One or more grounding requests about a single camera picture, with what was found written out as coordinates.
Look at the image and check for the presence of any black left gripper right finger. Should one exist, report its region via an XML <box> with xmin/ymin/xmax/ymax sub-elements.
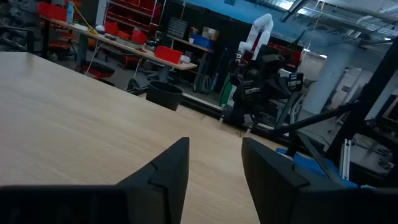
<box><xmin>241</xmin><ymin>137</ymin><xmax>312</xmax><ymax>224</ymax></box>

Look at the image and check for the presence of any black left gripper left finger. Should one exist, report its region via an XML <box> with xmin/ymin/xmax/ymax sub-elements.
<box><xmin>117</xmin><ymin>136</ymin><xmax>190</xmax><ymax>224</ymax></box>

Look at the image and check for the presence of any tall black cup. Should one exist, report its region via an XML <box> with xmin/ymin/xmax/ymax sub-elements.
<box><xmin>145</xmin><ymin>80</ymin><xmax>184</xmax><ymax>112</ymax></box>

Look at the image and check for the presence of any red shelf rack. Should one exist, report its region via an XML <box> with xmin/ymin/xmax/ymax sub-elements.
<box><xmin>104</xmin><ymin>0</ymin><xmax>163</xmax><ymax>32</ymax></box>

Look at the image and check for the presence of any blue cloth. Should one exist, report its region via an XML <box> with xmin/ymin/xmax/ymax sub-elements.
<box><xmin>275</xmin><ymin>147</ymin><xmax>359</xmax><ymax>189</ymax></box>

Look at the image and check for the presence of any long wooden workbench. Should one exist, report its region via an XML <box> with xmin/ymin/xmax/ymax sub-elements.
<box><xmin>39</xmin><ymin>14</ymin><xmax>198</xmax><ymax>83</ymax></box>

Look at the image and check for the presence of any blue plastic bin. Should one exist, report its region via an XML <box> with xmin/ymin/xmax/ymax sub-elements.
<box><xmin>190</xmin><ymin>34</ymin><xmax>214</xmax><ymax>50</ymax></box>

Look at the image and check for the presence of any cardboard box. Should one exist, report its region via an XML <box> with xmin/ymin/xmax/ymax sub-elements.
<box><xmin>201</xmin><ymin>26</ymin><xmax>220</xmax><ymax>41</ymax></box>

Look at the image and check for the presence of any grey concrete column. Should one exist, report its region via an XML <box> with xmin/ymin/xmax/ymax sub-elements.
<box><xmin>303</xmin><ymin>43</ymin><xmax>357</xmax><ymax>115</ymax></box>

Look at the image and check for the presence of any silver aluminium extrusion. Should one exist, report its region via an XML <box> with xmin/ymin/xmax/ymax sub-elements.
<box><xmin>340</xmin><ymin>138</ymin><xmax>353</xmax><ymax>181</ymax></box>

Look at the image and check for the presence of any red plastic storage bin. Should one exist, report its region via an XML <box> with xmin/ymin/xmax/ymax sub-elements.
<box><xmin>104</xmin><ymin>21</ymin><xmax>120</xmax><ymax>35</ymax></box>
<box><xmin>130</xmin><ymin>27</ymin><xmax>147</xmax><ymax>44</ymax></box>
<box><xmin>38</xmin><ymin>2</ymin><xmax>68</xmax><ymax>22</ymax></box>
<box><xmin>154</xmin><ymin>45</ymin><xmax>183</xmax><ymax>65</ymax></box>

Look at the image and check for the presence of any black drawer organizer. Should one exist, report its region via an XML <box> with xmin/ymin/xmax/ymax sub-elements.
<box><xmin>167</xmin><ymin>17</ymin><xmax>188</xmax><ymax>40</ymax></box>

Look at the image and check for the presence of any red stool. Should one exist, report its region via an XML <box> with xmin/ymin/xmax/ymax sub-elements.
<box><xmin>75</xmin><ymin>60</ymin><xmax>116</xmax><ymax>81</ymax></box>

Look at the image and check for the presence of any black aluminium rig frame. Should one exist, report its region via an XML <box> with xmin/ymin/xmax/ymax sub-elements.
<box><xmin>250</xmin><ymin>37</ymin><xmax>398</xmax><ymax>187</ymax></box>

